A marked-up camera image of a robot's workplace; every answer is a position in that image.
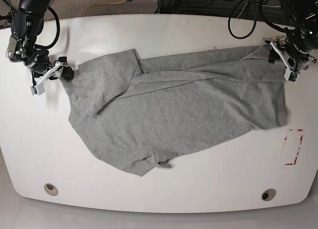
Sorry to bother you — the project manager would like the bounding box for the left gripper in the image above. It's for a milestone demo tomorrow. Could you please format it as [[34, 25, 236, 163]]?
[[262, 27, 318, 73]]

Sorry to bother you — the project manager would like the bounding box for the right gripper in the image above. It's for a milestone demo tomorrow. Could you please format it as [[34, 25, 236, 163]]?
[[6, 35, 75, 86]]

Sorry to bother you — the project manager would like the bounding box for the grey T-shirt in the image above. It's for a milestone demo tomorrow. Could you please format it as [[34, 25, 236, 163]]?
[[62, 46, 288, 176]]

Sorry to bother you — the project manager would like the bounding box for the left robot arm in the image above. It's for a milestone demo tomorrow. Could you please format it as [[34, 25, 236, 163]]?
[[258, 0, 318, 75]]

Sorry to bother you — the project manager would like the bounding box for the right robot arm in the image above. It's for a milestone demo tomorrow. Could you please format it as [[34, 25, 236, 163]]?
[[6, 0, 74, 94]]

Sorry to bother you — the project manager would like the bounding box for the red tape rectangle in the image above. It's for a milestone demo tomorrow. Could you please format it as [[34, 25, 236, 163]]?
[[282, 129, 304, 166]]

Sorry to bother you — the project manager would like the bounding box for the left table grommet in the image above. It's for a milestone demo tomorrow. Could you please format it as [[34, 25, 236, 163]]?
[[44, 183, 59, 196]]

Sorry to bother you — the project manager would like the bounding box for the table grommet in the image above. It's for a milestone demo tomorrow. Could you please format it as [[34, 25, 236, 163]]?
[[44, 183, 59, 196], [261, 188, 276, 202]]

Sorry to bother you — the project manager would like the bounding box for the right table grommet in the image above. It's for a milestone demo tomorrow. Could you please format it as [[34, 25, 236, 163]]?
[[261, 188, 276, 202]]

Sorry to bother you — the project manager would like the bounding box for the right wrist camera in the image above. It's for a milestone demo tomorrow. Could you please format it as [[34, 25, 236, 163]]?
[[30, 83, 45, 95]]

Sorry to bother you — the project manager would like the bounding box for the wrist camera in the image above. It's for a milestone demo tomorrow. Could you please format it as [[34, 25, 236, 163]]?
[[30, 83, 45, 95], [284, 69, 300, 83]]

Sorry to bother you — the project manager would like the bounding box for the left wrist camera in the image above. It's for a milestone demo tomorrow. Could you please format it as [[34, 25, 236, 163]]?
[[284, 69, 300, 83]]

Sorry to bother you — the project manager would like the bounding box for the black cable bundle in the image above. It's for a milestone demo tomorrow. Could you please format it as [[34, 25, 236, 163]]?
[[155, 0, 273, 18]]

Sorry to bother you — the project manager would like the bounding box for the yellow cable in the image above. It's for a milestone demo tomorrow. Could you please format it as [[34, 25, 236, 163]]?
[[79, 0, 126, 17]]

